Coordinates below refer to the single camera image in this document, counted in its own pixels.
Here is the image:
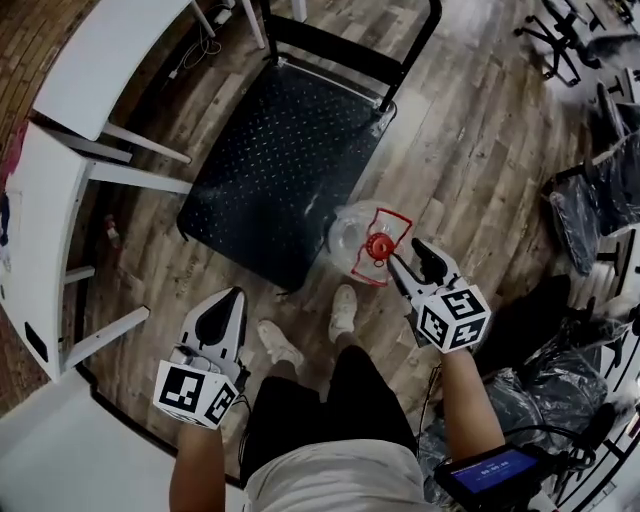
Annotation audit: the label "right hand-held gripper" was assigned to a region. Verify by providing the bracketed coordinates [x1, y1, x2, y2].
[388, 238, 491, 355]

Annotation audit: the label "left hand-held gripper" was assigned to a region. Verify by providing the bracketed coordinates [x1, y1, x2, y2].
[152, 287, 251, 431]

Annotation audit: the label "clear water jug red cap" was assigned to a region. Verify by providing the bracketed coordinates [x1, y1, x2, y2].
[324, 199, 414, 289]

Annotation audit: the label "black platform cart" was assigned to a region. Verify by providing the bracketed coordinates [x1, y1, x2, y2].
[177, 0, 444, 295]

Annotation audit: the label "person's right forearm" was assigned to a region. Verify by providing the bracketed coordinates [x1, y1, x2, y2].
[438, 346, 507, 469]

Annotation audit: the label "person's left forearm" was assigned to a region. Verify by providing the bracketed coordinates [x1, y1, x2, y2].
[168, 422, 225, 512]

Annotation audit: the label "person's left white shoe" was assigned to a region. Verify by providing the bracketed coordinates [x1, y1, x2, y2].
[256, 319, 306, 372]

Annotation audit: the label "person's white shoe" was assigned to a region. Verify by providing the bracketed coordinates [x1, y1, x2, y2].
[256, 319, 306, 372]
[329, 284, 359, 345]

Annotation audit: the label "person's right white shoe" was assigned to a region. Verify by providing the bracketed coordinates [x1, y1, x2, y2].
[329, 284, 359, 345]

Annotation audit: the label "person's black shorts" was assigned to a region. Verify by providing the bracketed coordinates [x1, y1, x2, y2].
[238, 343, 419, 490]

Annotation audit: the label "small red bottle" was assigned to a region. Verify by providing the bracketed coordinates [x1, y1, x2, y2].
[103, 214, 122, 250]

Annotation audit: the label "plastic-wrapped black office chair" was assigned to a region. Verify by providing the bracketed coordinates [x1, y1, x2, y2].
[548, 134, 640, 277]
[418, 273, 632, 512]

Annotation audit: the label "white desk with black edge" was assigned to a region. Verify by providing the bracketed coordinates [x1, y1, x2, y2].
[0, 368, 244, 512]

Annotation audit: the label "person's white shirt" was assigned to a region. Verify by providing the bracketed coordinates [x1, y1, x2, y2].
[241, 441, 427, 512]

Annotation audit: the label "white desk with black label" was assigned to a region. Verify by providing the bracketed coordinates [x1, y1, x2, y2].
[0, 121, 195, 384]

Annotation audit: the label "black device with blue screen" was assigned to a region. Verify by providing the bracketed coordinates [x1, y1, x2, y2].
[433, 443, 547, 512]

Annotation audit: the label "black office chair base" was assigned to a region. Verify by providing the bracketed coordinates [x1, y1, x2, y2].
[514, 0, 604, 87]

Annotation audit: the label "white curved desk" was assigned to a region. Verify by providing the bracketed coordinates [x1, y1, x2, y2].
[31, 0, 217, 166]

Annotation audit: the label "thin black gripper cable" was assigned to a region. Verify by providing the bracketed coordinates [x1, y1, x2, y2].
[234, 368, 257, 484]

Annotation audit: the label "white cable on floor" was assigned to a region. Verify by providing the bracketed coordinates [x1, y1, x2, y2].
[168, 18, 225, 81]

